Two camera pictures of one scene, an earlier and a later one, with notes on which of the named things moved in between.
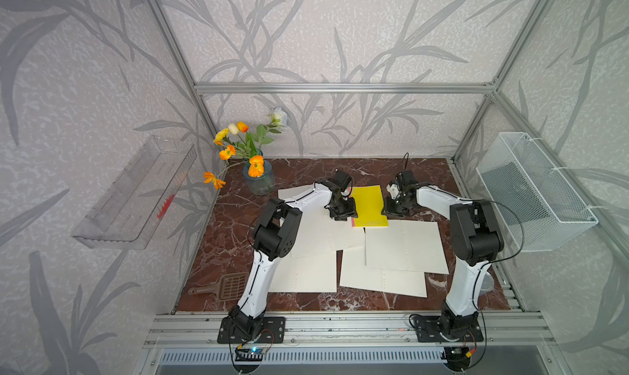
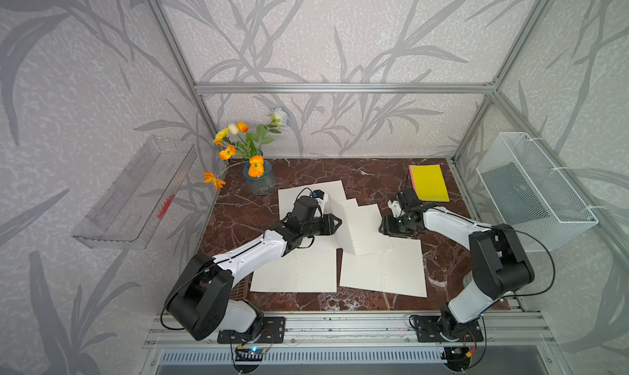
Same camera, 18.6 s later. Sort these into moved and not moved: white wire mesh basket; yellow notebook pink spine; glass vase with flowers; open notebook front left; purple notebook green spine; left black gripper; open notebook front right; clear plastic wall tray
Moved: yellow notebook pink spine; purple notebook green spine; left black gripper
Not moved: white wire mesh basket; open notebook front right; clear plastic wall tray; glass vase with flowers; open notebook front left
